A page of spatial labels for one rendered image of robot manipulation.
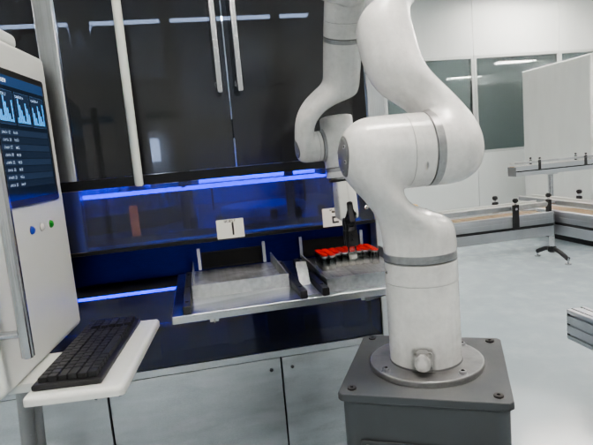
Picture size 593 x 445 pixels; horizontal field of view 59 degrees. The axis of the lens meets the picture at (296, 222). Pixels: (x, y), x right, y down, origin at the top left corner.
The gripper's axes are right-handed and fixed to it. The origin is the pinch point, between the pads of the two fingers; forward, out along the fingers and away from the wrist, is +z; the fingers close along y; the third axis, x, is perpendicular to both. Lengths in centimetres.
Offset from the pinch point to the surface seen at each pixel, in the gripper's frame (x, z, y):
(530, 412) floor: 83, 102, -82
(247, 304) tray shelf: -28.6, 11.6, 7.3
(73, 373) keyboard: -65, 16, 27
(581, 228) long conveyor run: 89, 15, -44
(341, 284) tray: -4.6, 11.0, 3.9
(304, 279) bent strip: -13.0, 10.3, -5.5
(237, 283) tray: -31.0, 8.5, -4.1
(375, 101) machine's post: 19, -37, -35
